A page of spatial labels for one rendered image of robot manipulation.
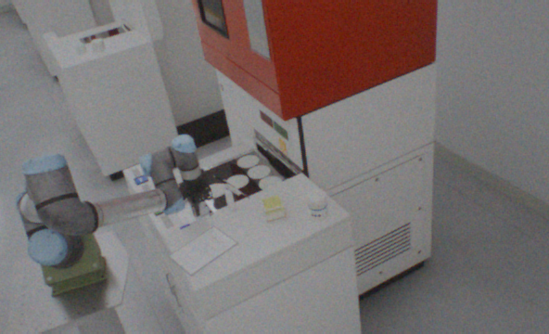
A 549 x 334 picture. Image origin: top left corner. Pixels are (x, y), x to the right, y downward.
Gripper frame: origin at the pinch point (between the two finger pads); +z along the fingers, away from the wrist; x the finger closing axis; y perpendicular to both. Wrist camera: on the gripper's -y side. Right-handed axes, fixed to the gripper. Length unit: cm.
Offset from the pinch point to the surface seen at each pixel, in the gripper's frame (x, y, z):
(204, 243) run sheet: -12.2, -2.2, 1.8
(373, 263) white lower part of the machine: 0, 82, 74
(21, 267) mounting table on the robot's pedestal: 38, -66, 20
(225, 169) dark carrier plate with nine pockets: 36.0, 26.9, 11.0
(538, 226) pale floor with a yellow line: -12, 188, 97
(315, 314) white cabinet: -34, 29, 41
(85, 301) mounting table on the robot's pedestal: 3, -47, 18
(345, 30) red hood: 6, 74, -51
